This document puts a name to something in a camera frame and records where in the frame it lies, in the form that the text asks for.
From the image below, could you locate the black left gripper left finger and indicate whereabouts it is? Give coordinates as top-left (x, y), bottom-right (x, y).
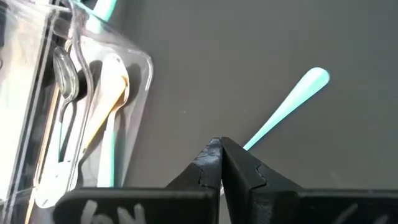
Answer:
top-left (52, 137), bottom-right (223, 224)

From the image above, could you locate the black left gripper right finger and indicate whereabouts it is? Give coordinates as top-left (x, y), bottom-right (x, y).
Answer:
top-left (220, 136), bottom-right (398, 224)

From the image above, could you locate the mint handled utensil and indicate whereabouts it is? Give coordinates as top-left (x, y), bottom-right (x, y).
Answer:
top-left (243, 67), bottom-right (330, 151)
top-left (72, 0), bottom-right (118, 34)
top-left (96, 108), bottom-right (116, 188)

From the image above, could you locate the wooden handled spoon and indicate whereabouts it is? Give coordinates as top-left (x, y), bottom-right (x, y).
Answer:
top-left (33, 52), bottom-right (131, 209)

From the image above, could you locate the blue handled spoon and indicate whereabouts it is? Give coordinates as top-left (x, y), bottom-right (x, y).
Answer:
top-left (52, 45), bottom-right (80, 164)

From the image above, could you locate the clear plastic bin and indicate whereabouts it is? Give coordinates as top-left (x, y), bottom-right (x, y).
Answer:
top-left (0, 0), bottom-right (155, 224)

